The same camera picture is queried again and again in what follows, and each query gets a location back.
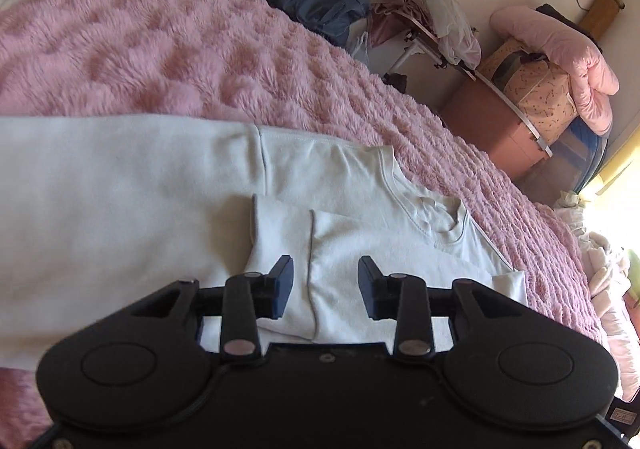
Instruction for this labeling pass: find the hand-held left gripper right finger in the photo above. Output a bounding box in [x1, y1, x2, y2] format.
[358, 255, 516, 363]

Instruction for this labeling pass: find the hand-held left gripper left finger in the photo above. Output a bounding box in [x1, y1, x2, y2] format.
[131, 255, 295, 363]

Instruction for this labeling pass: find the white printed t-shirt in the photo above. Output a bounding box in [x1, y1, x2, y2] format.
[0, 114, 530, 372]

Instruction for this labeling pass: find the pink clothes pile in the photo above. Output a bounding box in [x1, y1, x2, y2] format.
[371, 0, 431, 47]

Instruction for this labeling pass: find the brown storage bin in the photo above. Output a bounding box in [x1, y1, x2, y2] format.
[440, 71, 553, 180]

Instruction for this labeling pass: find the white side table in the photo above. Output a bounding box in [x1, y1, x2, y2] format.
[385, 11, 482, 80]

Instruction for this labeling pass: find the white bedding pile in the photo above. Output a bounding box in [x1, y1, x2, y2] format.
[552, 194, 640, 405]

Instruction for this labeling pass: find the small white plastic bag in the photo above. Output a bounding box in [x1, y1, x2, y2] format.
[347, 21, 373, 64]

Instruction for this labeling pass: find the blue clear storage bin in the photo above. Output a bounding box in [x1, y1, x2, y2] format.
[550, 116, 610, 194]

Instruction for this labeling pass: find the patterned fabric storage bag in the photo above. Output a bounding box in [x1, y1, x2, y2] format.
[487, 36, 583, 137]

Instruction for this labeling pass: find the pink fluffy blanket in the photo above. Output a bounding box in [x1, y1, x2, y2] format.
[0, 0, 623, 449]

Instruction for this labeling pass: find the yellow curtain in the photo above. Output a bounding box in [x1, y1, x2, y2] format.
[585, 144, 640, 194]

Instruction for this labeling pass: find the large white plastic bag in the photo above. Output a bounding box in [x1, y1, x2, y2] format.
[395, 0, 482, 67]

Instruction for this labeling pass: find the pink quilt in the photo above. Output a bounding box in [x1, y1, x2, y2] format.
[489, 5, 621, 134]

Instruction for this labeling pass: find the rolled bamboo mat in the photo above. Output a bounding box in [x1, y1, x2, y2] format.
[580, 0, 626, 37]

